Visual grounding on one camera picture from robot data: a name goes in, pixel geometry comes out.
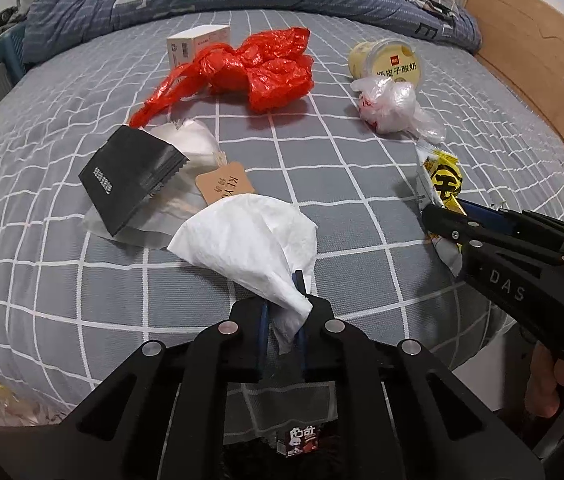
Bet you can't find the person's right hand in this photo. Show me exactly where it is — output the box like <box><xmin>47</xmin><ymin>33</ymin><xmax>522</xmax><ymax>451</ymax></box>
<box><xmin>524</xmin><ymin>342</ymin><xmax>564</xmax><ymax>416</ymax></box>

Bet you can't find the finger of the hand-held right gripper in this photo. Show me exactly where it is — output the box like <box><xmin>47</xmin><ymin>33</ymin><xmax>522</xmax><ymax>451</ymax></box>
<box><xmin>422</xmin><ymin>204</ymin><xmax>564</xmax><ymax>268</ymax></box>
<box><xmin>460</xmin><ymin>199</ymin><xmax>564</xmax><ymax>243</ymax></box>

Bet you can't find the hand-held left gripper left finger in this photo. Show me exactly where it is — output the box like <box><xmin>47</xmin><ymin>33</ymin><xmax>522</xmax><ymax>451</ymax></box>
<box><xmin>0</xmin><ymin>299</ymin><xmax>275</xmax><ymax>480</ymax></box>

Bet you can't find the yellow snack wrapper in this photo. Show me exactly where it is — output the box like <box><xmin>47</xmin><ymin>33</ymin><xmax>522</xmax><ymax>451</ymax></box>
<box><xmin>416</xmin><ymin>140</ymin><xmax>468</xmax><ymax>277</ymax></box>

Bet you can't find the crumpled clear plastic bag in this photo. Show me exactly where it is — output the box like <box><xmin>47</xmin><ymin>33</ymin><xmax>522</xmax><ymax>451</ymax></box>
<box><xmin>351</xmin><ymin>77</ymin><xmax>446</xmax><ymax>142</ymax></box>

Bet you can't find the small printed snack packet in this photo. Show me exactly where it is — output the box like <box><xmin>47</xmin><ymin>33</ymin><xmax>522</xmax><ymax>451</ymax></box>
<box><xmin>276</xmin><ymin>427</ymin><xmax>321</xmax><ymax>459</ymax></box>

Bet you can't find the teal plastic crate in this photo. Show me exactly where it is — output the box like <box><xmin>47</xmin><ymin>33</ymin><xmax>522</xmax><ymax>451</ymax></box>
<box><xmin>0</xmin><ymin>25</ymin><xmax>27</xmax><ymax>81</ymax></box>

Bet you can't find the black trash bin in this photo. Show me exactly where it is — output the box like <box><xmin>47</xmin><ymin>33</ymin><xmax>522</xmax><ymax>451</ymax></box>
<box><xmin>224</xmin><ymin>382</ymin><xmax>337</xmax><ymax>480</ymax></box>

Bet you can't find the wooden headboard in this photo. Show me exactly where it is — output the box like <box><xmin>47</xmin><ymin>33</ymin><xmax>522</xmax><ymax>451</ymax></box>
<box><xmin>462</xmin><ymin>0</ymin><xmax>564</xmax><ymax>181</ymax></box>

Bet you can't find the brown paper tag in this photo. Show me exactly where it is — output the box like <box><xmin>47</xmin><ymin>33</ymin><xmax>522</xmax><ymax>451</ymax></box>
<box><xmin>195</xmin><ymin>161</ymin><xmax>253</xmax><ymax>206</ymax></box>

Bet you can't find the white paper tissue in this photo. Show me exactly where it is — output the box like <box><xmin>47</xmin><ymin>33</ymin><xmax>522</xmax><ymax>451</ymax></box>
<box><xmin>168</xmin><ymin>195</ymin><xmax>319</xmax><ymax>356</ymax></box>

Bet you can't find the black foil pouch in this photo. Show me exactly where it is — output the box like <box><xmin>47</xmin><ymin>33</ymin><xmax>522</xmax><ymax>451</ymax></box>
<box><xmin>78</xmin><ymin>126</ymin><xmax>190</xmax><ymax>237</ymax></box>

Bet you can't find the translucent white plastic bag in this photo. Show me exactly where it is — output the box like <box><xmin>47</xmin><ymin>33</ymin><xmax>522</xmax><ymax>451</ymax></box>
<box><xmin>84</xmin><ymin>119</ymin><xmax>223</xmax><ymax>250</ymax></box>

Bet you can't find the pale yellow yogurt cup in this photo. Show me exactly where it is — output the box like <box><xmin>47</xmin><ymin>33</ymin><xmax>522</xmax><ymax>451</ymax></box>
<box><xmin>349</xmin><ymin>38</ymin><xmax>425</xmax><ymax>87</ymax></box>

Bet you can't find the red plastic bag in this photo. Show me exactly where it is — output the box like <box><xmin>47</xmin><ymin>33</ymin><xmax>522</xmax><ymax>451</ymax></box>
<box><xmin>129</xmin><ymin>27</ymin><xmax>315</xmax><ymax>128</ymax></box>

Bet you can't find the grey checked bed sheet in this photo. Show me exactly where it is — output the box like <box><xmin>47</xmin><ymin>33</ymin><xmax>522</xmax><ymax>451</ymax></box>
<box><xmin>0</xmin><ymin>10</ymin><xmax>564</xmax><ymax>411</ymax></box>

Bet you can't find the small white cardboard box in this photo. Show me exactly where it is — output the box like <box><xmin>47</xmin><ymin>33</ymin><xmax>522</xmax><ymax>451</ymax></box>
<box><xmin>167</xmin><ymin>25</ymin><xmax>233</xmax><ymax>68</ymax></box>

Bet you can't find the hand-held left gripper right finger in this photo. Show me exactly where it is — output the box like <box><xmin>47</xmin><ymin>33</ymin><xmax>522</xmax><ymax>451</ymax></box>
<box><xmin>292</xmin><ymin>270</ymin><xmax>547</xmax><ymax>480</ymax></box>

